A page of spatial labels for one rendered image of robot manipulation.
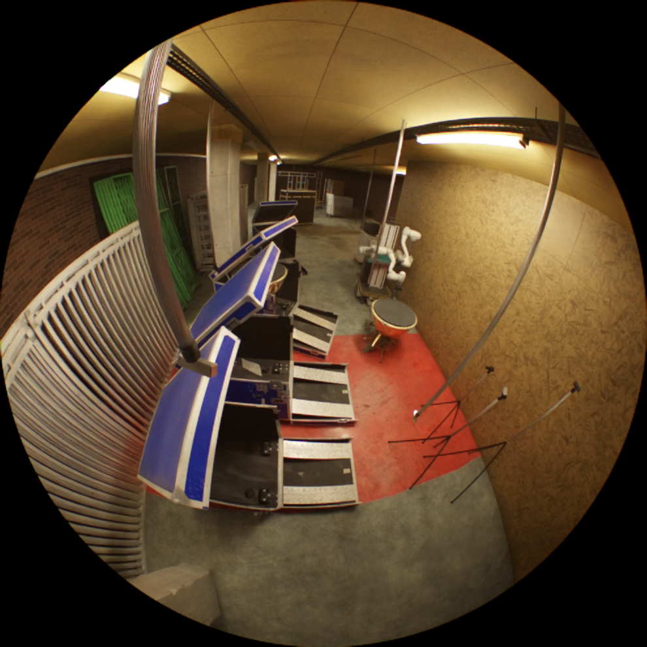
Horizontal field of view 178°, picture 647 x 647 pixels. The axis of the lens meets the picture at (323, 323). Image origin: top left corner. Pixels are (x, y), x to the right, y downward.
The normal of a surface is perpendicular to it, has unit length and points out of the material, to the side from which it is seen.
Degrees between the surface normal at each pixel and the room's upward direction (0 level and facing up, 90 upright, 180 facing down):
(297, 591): 0
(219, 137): 90
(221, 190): 90
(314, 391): 2
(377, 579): 0
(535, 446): 90
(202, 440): 46
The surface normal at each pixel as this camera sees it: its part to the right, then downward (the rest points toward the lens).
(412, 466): 0.11, -0.76
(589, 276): -0.98, 0.00
